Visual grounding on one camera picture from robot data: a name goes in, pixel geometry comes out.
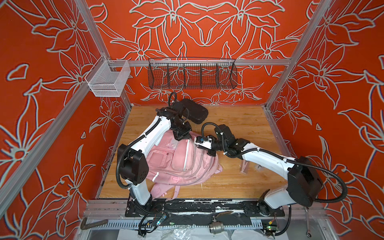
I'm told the pink student backpack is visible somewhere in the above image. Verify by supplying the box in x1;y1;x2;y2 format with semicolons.
146;130;223;201

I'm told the clear eraser box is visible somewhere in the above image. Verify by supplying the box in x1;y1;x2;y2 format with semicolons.
255;166;265;172

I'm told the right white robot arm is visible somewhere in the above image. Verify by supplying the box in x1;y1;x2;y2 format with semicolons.
195;125;348;216

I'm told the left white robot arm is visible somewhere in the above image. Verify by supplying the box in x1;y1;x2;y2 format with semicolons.
116;92;192;207

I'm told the black pencil case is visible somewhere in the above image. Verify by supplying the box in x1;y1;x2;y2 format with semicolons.
172;99;209;124

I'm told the metal ball valve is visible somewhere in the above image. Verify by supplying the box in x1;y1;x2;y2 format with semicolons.
209;211;233;235

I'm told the silver wrench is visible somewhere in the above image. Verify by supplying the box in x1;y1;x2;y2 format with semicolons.
304;207;312;239

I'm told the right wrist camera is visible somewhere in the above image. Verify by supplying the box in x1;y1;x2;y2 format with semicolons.
194;136;214;150

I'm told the black wire wall basket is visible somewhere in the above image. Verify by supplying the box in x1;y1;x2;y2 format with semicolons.
148;57;238;90

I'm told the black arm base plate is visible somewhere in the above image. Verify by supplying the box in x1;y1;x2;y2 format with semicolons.
124;197;286;218

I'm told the white wire wall basket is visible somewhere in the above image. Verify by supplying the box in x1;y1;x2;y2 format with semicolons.
85;55;131;97

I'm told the white cable duct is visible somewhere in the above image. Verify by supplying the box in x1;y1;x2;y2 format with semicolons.
91;219;263;230

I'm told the rusty metal bracket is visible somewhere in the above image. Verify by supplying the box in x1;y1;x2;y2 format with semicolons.
80;218;109;230

